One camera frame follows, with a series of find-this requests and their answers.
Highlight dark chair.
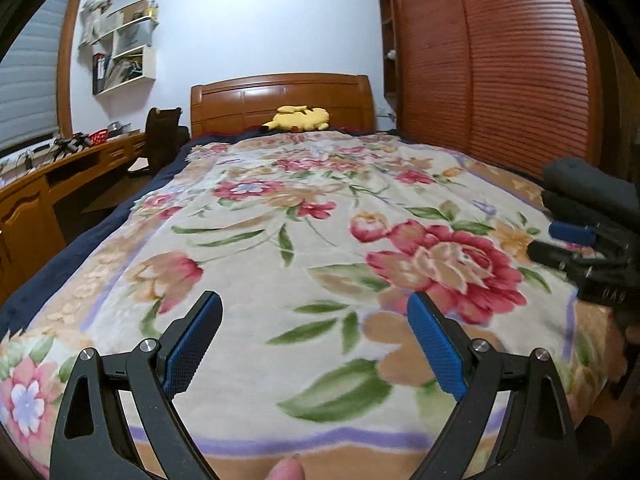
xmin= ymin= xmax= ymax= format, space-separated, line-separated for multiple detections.
xmin=127 ymin=106 xmax=191 ymax=177

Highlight wooden window frame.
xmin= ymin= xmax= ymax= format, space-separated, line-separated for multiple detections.
xmin=56 ymin=0 xmax=88 ymax=138

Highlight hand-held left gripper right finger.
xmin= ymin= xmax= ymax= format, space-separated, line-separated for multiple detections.
xmin=406 ymin=291 xmax=581 ymax=480

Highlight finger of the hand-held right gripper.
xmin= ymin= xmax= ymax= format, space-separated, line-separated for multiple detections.
xmin=547 ymin=221 xmax=608 ymax=248
xmin=527 ymin=240 xmax=608 ymax=281

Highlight person's dark pants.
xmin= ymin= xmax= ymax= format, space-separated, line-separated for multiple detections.
xmin=575 ymin=400 xmax=631 ymax=480

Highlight yellow plush toy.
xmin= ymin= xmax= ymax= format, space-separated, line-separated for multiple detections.
xmin=261 ymin=105 xmax=332 ymax=133

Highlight white paper bag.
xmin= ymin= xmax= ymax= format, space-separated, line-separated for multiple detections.
xmin=116 ymin=16 xmax=153 ymax=56

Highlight person's left hand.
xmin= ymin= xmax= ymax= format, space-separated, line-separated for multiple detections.
xmin=267 ymin=454 xmax=306 ymax=480

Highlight wooden bed headboard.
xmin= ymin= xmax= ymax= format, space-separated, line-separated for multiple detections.
xmin=190 ymin=73 xmax=377 ymax=140

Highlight folded dark clothes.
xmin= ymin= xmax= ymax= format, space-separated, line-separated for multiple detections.
xmin=541 ymin=189 xmax=608 ymax=225

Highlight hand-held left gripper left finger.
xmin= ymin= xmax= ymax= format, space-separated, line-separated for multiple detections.
xmin=50 ymin=290 xmax=223 ymax=480

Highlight white wall shelf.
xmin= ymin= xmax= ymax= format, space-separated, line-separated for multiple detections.
xmin=79 ymin=0 xmax=161 ymax=96

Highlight wooden louvered wardrobe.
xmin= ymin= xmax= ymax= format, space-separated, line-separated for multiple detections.
xmin=376 ymin=0 xmax=640 ymax=186

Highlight wooden desk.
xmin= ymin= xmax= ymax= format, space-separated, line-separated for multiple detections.
xmin=0 ymin=130 xmax=151 ymax=306

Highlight grey window blind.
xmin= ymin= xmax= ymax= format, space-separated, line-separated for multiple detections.
xmin=0 ymin=0 xmax=78 ymax=153

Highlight black binders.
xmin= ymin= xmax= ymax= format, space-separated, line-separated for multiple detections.
xmin=92 ymin=53 xmax=107 ymax=95

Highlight black jacket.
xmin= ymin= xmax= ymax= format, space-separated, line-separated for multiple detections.
xmin=542 ymin=156 xmax=628 ymax=196

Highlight floral blanket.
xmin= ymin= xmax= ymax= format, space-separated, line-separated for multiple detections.
xmin=0 ymin=131 xmax=626 ymax=480

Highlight white hanging cloth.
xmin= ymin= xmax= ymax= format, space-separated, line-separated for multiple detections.
xmin=80 ymin=0 xmax=123 ymax=43

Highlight black device on desk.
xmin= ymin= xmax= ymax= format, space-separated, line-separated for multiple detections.
xmin=52 ymin=132 xmax=95 ymax=153

